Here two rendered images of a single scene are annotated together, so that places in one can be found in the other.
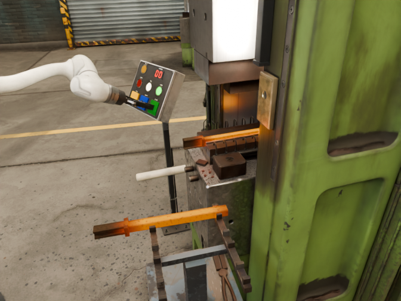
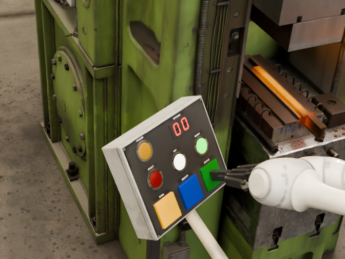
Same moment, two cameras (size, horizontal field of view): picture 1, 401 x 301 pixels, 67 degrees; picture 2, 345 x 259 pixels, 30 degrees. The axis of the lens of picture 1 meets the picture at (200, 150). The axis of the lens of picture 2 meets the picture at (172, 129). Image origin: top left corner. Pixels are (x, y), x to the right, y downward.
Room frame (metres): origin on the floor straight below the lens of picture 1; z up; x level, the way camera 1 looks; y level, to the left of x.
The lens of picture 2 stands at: (1.98, 1.62, 2.23)
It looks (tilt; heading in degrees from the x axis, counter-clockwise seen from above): 37 degrees down; 258
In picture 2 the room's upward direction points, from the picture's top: 4 degrees clockwise
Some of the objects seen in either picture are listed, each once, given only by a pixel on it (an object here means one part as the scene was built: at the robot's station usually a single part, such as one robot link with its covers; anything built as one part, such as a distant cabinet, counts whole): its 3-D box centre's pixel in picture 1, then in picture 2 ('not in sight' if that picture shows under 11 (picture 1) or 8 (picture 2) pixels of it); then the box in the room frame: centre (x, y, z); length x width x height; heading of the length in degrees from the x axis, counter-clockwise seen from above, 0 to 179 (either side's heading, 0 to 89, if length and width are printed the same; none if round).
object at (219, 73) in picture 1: (249, 61); (280, 3); (1.26, -0.21, 1.32); 0.42 x 0.20 x 0.10; 106
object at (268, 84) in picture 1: (267, 100); not in sight; (0.94, -0.22, 1.27); 0.09 x 0.02 x 0.17; 16
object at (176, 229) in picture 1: (174, 218); not in sight; (1.73, 0.21, 0.05); 0.22 x 0.22 x 0.09; 16
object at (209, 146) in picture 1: (245, 138); (265, 95); (1.26, -0.21, 0.96); 0.42 x 0.20 x 0.09; 106
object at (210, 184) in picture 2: (154, 107); (210, 174); (1.57, 0.25, 1.00); 0.07 x 0.05 x 0.07; 41
